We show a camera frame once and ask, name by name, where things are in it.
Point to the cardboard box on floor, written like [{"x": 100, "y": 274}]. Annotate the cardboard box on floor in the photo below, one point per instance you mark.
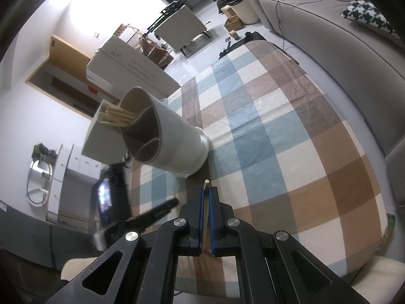
[{"x": 233, "y": 22}]

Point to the white hard-shell suitcase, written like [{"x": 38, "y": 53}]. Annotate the white hard-shell suitcase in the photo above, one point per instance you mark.
[{"x": 116, "y": 67}]

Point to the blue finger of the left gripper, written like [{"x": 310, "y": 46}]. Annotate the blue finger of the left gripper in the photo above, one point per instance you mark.
[{"x": 147, "y": 219}]

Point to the wooden door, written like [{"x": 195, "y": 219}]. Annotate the wooden door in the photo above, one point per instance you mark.
[{"x": 67, "y": 58}]

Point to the white utensil holder cup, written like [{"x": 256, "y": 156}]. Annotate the white utensil holder cup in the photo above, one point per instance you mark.
[{"x": 161, "y": 138}]

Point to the chopsticks bundle in holder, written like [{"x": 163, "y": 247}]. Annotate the chopsticks bundle in holder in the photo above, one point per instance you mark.
[{"x": 115, "y": 116}]

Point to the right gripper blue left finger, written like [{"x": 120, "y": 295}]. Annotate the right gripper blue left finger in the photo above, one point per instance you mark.
[{"x": 140, "y": 268}]

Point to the beige trash bin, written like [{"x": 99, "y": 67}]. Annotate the beige trash bin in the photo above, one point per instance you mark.
[{"x": 244, "y": 11}]

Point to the grey ottoman with legs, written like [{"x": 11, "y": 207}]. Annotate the grey ottoman with legs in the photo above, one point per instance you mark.
[{"x": 180, "y": 29}]

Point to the black tripod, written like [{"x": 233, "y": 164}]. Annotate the black tripod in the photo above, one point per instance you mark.
[{"x": 168, "y": 11}]

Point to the tape roll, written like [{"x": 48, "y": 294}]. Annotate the tape roll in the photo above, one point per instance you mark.
[{"x": 234, "y": 34}]

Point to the wooden chopstick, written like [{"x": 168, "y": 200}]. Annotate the wooden chopstick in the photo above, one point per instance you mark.
[{"x": 206, "y": 246}]

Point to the houndstooth black white pillow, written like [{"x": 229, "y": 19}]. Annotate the houndstooth black white pillow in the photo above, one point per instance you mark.
[{"x": 364, "y": 12}]

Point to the grey fabric sofa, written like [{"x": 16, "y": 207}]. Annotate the grey fabric sofa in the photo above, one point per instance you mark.
[{"x": 368, "y": 66}]

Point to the black bag on floor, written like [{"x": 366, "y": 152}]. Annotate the black bag on floor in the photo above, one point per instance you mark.
[{"x": 249, "y": 36}]

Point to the wooden luggage rack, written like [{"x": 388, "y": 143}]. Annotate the wooden luggage rack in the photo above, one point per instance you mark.
[{"x": 150, "y": 49}]

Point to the plaid checkered tablecloth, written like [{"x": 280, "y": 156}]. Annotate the plaid checkered tablecloth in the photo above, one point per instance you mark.
[{"x": 281, "y": 154}]

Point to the white drawer cabinet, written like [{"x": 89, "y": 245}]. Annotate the white drawer cabinet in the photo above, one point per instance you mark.
[{"x": 70, "y": 189}]

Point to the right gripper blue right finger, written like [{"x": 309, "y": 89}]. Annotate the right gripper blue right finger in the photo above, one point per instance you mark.
[{"x": 273, "y": 268}]

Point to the plant on cabinet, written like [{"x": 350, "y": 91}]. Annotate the plant on cabinet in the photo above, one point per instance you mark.
[{"x": 42, "y": 153}]

